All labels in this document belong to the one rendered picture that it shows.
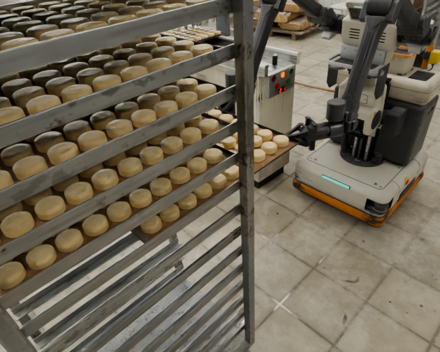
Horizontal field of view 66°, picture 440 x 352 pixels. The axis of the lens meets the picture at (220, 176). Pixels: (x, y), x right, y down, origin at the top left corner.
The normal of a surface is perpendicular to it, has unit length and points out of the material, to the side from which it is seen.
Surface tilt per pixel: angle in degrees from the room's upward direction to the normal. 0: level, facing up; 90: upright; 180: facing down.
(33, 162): 0
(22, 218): 0
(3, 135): 90
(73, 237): 0
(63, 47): 90
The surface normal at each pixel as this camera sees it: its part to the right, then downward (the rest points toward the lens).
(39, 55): 0.70, 0.39
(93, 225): -0.06, -0.80
